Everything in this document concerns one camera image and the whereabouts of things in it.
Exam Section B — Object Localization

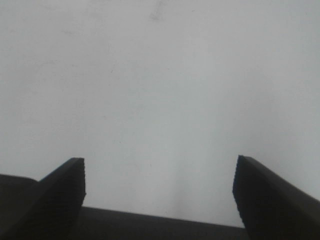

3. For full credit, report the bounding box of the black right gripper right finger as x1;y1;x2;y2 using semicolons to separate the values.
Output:
232;155;320;240

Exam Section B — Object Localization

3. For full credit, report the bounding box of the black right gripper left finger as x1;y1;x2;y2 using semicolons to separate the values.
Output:
0;157;86;240

